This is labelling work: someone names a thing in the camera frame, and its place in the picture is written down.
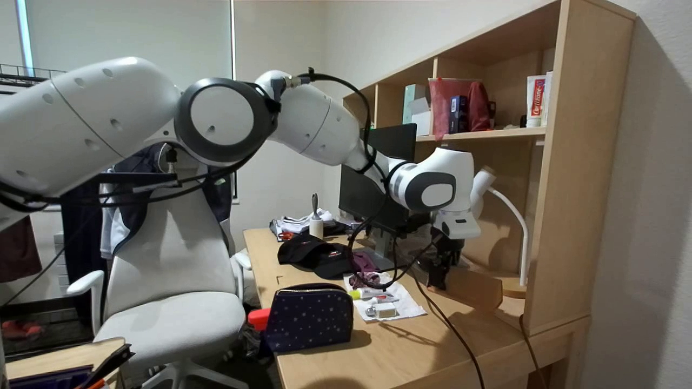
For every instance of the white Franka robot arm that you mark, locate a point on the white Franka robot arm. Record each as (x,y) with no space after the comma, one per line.
(94,122)

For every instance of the navy star print pouch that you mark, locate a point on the navy star print pouch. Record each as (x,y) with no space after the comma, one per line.
(309,315)

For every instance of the red bag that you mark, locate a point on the red bag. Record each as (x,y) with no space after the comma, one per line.
(441,108)

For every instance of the maroon hanging cloth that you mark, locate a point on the maroon hanging cloth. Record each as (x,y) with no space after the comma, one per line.
(17,252)

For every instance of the wooden floor box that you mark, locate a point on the wooden floor box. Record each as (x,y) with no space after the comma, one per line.
(57,358)

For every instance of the dark storage box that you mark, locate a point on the dark storage box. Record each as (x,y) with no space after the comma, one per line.
(44,315)

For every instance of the white red card box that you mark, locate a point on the white red card box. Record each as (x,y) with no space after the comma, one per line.
(536,100)

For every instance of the small black box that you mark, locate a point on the small black box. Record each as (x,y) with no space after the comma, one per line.
(459,112)

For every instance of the small white desk bottle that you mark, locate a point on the small white desk bottle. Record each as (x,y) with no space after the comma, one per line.
(316,228)

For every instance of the white office chair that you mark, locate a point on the white office chair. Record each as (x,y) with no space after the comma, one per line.
(174,315)

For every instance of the black computer monitor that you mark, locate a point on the black computer monitor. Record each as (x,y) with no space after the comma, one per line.
(367,202)

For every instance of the white patterned cloth pile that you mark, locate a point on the white patterned cloth pile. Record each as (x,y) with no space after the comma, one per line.
(287,228)

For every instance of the black cap with red logo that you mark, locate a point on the black cap with red logo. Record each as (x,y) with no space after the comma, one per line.
(309,253)

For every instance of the wooden shelf unit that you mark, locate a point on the wooden shelf unit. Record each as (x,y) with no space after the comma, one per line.
(576,179)

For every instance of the white green book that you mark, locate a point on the white green book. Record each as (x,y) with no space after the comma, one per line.
(413,108)

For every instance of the red plastic object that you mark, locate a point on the red plastic object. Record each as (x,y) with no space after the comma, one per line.
(257,319)

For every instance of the grey vertical pole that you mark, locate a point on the grey vertical pole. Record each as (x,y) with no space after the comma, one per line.
(232,36)

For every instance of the white gooseneck desk lamp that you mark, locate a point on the white gooseneck desk lamp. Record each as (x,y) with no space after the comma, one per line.
(485,185)

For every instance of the black clothes rack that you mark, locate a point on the black clothes rack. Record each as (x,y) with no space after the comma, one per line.
(28,71)

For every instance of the purple cloth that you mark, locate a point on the purple cloth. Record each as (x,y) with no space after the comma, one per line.
(364,262)

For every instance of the small cardboard box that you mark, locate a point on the small cardboard box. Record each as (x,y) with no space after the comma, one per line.
(475,287)

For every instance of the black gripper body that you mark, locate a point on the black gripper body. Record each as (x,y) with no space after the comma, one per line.
(443,255)

